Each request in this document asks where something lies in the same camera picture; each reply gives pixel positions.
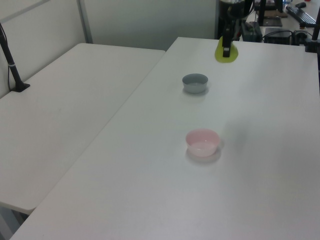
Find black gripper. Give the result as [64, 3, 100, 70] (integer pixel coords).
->
[219, 0, 248, 58]

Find green pear with stem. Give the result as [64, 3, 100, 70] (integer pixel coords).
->
[214, 35, 239, 64]

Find grey plastic bowl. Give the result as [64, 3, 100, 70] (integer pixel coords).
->
[181, 73, 209, 94]

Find pink plastic bowl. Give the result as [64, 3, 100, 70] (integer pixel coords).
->
[185, 128, 221, 158]

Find green and black device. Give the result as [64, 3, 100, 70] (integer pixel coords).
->
[241, 21, 263, 42]

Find black monitor stand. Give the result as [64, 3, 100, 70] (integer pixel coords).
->
[257, 0, 284, 28]

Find black electronics box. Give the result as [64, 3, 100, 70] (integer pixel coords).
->
[261, 27, 294, 45]

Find black computer keyboard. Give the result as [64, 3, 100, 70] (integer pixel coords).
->
[285, 5, 317, 25]

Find black clamped stand pole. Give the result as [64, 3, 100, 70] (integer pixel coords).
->
[304, 13, 320, 54]

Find white side table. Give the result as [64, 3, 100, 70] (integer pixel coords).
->
[0, 42, 167, 215]

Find black camera stand pole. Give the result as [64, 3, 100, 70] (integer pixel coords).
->
[0, 21, 31, 93]

